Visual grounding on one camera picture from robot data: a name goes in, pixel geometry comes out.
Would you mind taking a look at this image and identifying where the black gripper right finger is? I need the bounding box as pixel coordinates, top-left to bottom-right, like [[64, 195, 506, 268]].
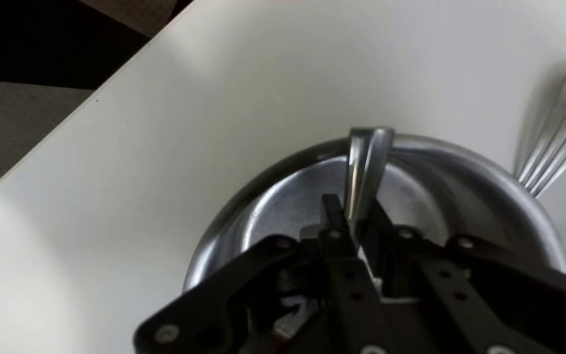
[[359, 199, 566, 354]]

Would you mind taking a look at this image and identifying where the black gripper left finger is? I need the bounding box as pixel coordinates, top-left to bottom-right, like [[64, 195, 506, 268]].
[[133, 195, 388, 354]]

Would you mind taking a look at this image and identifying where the silver spoon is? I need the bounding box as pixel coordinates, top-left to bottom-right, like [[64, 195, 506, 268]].
[[341, 126, 396, 229]]

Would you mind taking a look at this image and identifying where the silver fork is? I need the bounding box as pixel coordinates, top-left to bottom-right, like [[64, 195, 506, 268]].
[[514, 26, 566, 199]]

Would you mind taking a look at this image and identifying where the silver pot with handle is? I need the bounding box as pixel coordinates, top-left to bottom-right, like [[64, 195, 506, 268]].
[[182, 134, 566, 293]]

